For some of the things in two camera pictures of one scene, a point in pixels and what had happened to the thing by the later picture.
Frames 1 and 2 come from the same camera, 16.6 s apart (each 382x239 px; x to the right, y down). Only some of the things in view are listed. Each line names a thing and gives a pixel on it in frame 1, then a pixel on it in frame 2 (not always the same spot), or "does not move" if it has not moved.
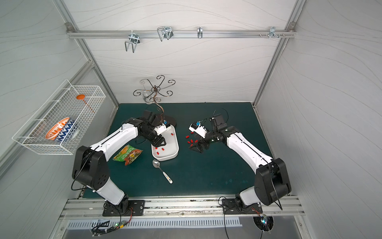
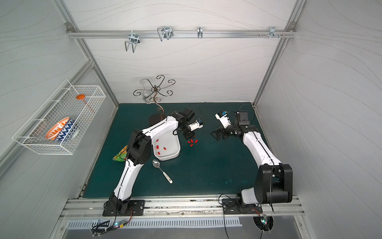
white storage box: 170,151 does not move
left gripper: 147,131 → 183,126
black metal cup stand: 155,90 does not move
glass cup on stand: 147,97 does not move
